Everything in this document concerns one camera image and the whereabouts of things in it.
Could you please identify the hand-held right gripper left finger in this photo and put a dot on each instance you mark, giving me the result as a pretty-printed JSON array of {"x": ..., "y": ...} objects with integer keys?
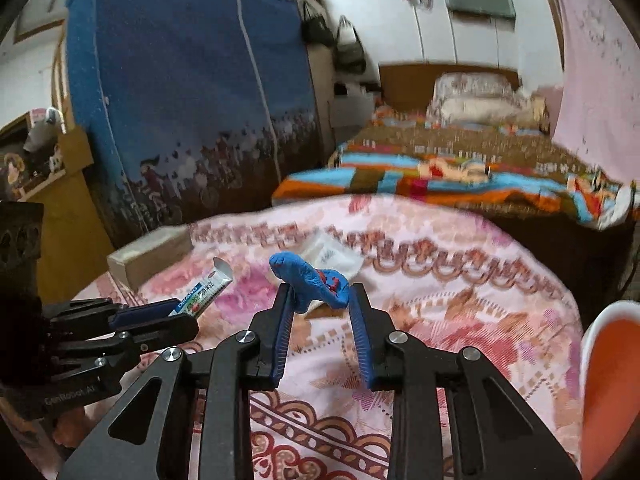
[{"x": 282, "y": 330}]

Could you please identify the white basin orange inside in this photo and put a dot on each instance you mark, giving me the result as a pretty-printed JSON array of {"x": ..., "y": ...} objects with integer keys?
[{"x": 610, "y": 385}]

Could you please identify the colourful striped blanket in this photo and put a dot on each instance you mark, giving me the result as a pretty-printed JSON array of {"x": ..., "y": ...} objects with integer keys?
[{"x": 400, "y": 180}]

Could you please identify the white green toothpaste tube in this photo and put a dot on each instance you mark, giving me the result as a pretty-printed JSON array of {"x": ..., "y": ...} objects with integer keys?
[{"x": 205, "y": 290}]

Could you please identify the black handbag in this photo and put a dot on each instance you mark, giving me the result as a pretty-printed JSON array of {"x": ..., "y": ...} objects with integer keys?
[
  {"x": 317, "y": 27},
  {"x": 350, "y": 50}
]

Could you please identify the pink curtain cloth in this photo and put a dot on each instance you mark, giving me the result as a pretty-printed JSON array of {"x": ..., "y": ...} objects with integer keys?
[{"x": 600, "y": 60}]

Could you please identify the white wardrobe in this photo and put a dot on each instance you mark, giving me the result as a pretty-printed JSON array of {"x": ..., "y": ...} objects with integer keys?
[{"x": 475, "y": 45}]

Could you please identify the floral pillow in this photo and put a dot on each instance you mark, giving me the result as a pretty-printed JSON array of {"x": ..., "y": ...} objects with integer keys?
[{"x": 475, "y": 95}]

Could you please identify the blue printed mattress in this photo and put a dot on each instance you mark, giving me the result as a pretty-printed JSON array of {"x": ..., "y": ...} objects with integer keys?
[{"x": 175, "y": 85}]

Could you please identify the wooden cabinet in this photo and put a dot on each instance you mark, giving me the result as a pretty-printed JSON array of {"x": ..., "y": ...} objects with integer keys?
[{"x": 75, "y": 210}]

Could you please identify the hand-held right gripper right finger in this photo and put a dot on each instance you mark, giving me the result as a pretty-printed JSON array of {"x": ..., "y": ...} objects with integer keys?
[{"x": 361, "y": 340}]

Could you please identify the wooden headboard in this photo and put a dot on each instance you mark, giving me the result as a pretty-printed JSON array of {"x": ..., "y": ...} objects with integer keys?
[{"x": 405, "y": 85}]

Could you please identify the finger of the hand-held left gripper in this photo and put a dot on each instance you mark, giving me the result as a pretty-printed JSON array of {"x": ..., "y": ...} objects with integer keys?
[
  {"x": 165, "y": 332},
  {"x": 145, "y": 314}
]

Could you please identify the white plastic packet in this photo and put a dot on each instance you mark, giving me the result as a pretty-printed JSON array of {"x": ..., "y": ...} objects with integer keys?
[{"x": 327, "y": 255}]

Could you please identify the pink floral blanket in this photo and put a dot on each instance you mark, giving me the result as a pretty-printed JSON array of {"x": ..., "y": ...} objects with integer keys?
[{"x": 450, "y": 285}]

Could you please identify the beige cardboard box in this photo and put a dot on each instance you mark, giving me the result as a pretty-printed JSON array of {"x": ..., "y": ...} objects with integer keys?
[{"x": 150, "y": 257}]

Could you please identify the blue sock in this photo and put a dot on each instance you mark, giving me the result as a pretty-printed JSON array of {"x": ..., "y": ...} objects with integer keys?
[{"x": 300, "y": 275}]

